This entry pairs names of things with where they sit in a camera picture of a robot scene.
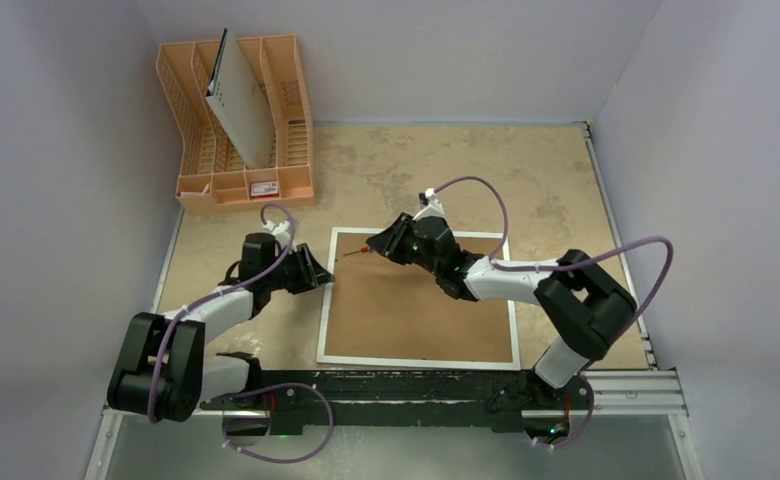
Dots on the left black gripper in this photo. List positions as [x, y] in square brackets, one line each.
[310, 273]

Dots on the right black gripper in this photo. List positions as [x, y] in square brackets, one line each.
[397, 238]

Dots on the blue handled screwdriver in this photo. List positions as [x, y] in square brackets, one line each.
[362, 250]

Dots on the white picture frame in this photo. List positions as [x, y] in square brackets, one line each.
[380, 314]

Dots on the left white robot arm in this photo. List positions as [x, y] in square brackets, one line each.
[161, 371]

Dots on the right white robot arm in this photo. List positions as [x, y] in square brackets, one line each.
[588, 308]

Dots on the small red white box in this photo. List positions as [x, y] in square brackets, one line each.
[264, 190]

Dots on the orange plastic file organizer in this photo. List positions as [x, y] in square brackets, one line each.
[213, 179]

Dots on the white board in organizer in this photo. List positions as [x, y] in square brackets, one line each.
[240, 105]

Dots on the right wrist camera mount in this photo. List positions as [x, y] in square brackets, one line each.
[430, 205]

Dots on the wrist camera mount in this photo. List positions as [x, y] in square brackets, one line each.
[430, 205]
[283, 231]

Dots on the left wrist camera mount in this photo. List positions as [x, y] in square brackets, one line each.
[283, 231]

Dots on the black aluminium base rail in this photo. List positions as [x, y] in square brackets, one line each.
[501, 401]

